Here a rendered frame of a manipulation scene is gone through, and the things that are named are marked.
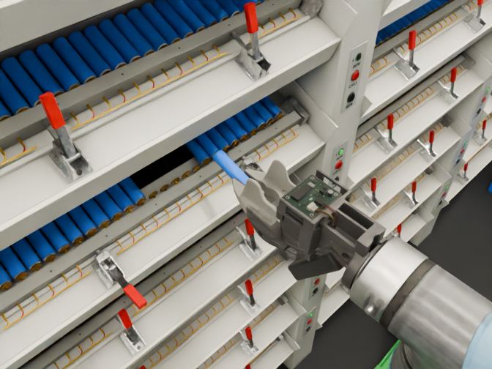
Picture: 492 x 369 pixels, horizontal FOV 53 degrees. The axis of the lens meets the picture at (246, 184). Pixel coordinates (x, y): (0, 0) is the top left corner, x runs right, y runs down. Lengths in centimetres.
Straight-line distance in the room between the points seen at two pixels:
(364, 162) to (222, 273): 43
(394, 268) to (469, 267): 147
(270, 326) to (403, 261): 81
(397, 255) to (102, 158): 33
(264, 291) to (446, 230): 111
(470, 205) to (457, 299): 169
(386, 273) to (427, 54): 69
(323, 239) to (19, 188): 34
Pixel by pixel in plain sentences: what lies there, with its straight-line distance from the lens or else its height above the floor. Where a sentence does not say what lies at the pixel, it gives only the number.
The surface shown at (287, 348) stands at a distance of 153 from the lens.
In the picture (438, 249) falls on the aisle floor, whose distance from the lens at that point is 203.
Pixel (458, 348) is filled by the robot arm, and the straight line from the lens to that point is 54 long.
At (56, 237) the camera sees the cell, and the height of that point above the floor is 100.
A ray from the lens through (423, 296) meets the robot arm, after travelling 54.
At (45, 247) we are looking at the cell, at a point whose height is 100.
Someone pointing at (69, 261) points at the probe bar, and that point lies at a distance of 69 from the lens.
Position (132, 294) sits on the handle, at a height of 97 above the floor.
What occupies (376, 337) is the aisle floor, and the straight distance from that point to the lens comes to 176.
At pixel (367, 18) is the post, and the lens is 81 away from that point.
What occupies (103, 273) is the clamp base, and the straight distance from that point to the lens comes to 69.
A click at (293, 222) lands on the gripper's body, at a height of 108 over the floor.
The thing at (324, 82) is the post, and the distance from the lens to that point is 83.
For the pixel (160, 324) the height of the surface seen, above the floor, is 75.
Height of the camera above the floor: 152
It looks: 46 degrees down
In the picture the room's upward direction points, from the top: straight up
